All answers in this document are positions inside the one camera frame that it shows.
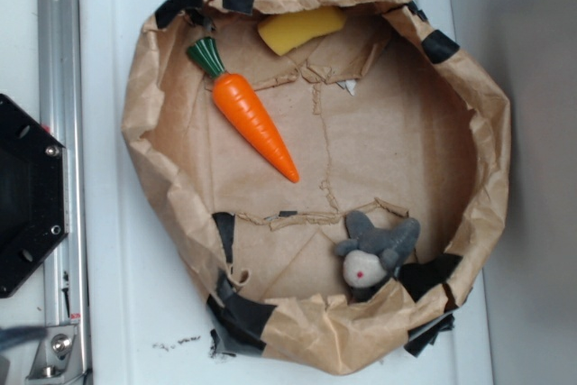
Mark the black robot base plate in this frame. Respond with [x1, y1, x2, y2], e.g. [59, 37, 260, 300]
[1, 95, 68, 298]

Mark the brown paper bag tray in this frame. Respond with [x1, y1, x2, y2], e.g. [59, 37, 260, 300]
[122, 0, 511, 375]

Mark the metal corner bracket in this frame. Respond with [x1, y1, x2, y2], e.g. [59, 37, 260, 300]
[25, 325, 83, 384]

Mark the grey plush mouse toy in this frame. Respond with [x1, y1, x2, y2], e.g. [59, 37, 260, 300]
[334, 211, 421, 302]

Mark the orange plastic toy carrot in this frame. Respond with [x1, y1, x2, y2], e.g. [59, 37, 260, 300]
[187, 37, 300, 183]

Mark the aluminium extrusion rail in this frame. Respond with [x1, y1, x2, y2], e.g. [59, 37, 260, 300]
[38, 0, 93, 384]

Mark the white plastic board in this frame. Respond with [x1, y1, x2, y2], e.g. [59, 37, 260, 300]
[79, 0, 493, 384]

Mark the yellow sponge piece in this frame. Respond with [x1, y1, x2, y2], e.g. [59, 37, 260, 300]
[257, 6, 347, 56]

